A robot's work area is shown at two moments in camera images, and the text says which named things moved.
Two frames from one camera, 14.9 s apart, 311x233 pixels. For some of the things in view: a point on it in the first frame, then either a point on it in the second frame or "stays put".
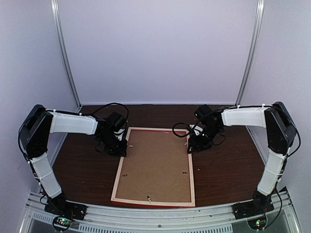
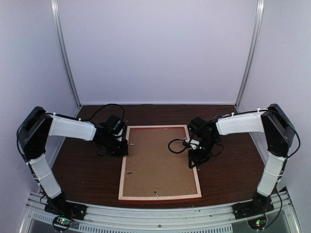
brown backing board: (156, 167) stays put
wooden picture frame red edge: (180, 204) -> (194, 197)
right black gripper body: (206, 141) -> (205, 152)
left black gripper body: (112, 145) stays put
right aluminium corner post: (254, 44) stays put
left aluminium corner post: (55, 6) stays put
